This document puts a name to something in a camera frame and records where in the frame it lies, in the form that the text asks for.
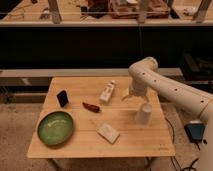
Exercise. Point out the long wooden workbench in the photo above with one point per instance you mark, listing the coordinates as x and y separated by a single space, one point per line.
24 73

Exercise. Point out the white squeeze bottle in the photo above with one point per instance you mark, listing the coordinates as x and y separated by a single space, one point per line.
107 92

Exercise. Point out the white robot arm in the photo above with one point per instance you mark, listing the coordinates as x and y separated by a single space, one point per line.
194 101

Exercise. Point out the white paper cup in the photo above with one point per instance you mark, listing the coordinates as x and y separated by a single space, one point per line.
143 114

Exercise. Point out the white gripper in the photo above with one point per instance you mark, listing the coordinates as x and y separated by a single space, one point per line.
136 88

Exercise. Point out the beige sponge block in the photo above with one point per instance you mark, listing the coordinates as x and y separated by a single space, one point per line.
109 133

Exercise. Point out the wooden table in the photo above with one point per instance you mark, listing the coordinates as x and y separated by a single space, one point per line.
151 140

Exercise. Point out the green ceramic bowl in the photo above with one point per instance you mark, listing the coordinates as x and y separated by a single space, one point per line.
55 128

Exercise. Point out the blue foot pedal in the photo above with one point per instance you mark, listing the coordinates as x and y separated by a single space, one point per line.
195 131

